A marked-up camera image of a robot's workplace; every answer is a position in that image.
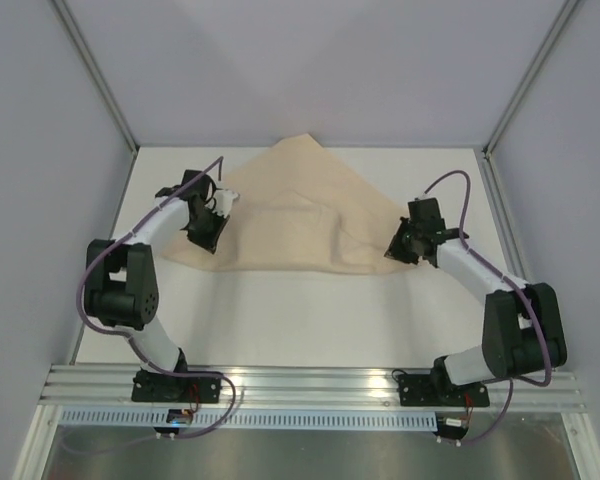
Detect aluminium frame post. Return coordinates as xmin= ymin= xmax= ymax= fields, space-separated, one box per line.
xmin=48 ymin=0 xmax=139 ymax=157
xmin=482 ymin=0 xmax=582 ymax=160

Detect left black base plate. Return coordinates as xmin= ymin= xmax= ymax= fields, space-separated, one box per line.
xmin=131 ymin=370 xmax=221 ymax=404

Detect aluminium front rail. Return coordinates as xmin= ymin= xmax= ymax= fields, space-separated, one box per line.
xmin=39 ymin=363 xmax=587 ymax=413

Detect beige cloth drape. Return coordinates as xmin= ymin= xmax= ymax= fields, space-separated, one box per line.
xmin=163 ymin=134 xmax=407 ymax=275

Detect left aluminium frame post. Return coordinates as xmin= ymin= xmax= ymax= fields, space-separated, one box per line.
xmin=48 ymin=0 xmax=139 ymax=157

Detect right aluminium frame post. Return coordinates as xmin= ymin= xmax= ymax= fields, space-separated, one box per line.
xmin=482 ymin=0 xmax=582 ymax=160

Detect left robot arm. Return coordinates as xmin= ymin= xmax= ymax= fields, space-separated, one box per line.
xmin=77 ymin=170 xmax=239 ymax=401

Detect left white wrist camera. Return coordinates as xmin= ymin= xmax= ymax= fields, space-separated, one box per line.
xmin=213 ymin=189 xmax=240 ymax=217

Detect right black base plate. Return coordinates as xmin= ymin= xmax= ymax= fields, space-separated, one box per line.
xmin=391 ymin=369 xmax=491 ymax=408

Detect white slotted cable duct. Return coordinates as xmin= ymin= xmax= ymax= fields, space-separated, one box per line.
xmin=59 ymin=407 xmax=438 ymax=432

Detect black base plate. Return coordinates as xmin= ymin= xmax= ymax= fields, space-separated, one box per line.
xmin=391 ymin=369 xmax=491 ymax=408
xmin=131 ymin=370 xmax=221 ymax=404

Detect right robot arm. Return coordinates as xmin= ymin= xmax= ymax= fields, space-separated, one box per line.
xmin=385 ymin=198 xmax=568 ymax=405

